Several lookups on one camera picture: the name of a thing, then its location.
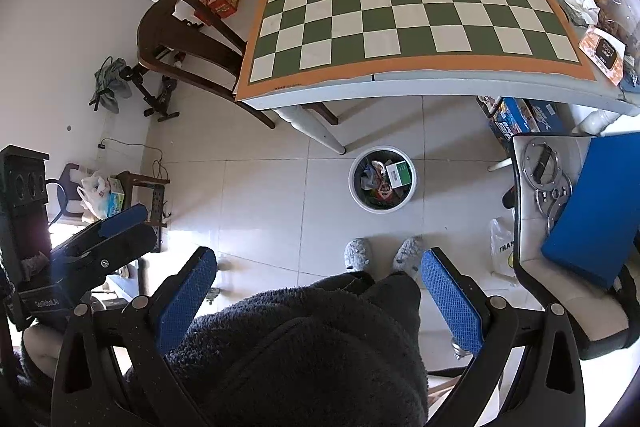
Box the crumpled white wrapper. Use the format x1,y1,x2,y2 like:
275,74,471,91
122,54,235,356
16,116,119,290
557,0,601,26

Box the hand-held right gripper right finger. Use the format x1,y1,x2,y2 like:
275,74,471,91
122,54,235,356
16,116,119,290
419,248,586,427

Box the white plastic bag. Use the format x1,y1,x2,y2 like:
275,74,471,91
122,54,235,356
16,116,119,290
76,174,112,220

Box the white printed shopping bag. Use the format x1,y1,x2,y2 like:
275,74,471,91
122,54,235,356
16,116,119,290
489,217,519,279

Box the white round trash bin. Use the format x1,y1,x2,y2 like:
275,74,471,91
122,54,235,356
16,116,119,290
348,147,415,212

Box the blue printed carton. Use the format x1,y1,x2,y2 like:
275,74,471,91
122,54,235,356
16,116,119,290
477,95,567,154

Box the person's left forearm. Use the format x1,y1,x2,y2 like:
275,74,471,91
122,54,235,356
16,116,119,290
0,326,68,427

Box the teal tissue box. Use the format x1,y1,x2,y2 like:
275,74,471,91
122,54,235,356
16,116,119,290
106,179,126,216

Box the person's left hand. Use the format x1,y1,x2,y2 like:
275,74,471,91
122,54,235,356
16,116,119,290
20,253,52,277

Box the metal rings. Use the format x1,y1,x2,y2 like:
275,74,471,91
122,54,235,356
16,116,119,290
522,138,575,234

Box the black power strip with cable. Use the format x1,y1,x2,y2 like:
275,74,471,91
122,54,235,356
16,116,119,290
97,138,172,229

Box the dark wooden chair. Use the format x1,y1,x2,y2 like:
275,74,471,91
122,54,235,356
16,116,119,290
137,0,339,130

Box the black chair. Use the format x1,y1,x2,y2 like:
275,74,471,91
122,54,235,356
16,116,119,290
46,163,83,225

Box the green white checkered mat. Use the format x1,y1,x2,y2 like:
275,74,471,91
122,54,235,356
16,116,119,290
235,0,598,102

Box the green and white box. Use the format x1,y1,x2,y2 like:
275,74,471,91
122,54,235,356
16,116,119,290
385,161,413,188

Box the small wooden stool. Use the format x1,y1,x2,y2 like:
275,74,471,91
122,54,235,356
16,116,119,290
116,170,172,229

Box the black pedal exerciser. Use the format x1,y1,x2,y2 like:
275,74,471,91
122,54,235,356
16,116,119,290
125,64,181,123

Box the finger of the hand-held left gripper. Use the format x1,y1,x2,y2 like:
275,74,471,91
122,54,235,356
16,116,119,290
50,204,151,261
50,223,159,304

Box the brown snack box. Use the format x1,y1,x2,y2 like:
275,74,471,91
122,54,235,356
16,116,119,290
578,26,627,86

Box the white office chair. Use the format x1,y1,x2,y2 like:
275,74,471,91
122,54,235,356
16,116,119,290
502,132,640,361

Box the grey fuzzy slipper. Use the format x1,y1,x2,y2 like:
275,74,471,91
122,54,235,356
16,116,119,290
391,235,425,278
344,237,373,273

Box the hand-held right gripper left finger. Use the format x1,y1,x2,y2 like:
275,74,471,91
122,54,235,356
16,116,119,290
51,246,219,427

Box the grey green cloth bag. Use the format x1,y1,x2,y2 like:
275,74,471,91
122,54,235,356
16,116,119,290
89,57,132,114

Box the blue flat box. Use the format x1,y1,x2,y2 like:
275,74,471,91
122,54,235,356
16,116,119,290
541,134,640,290

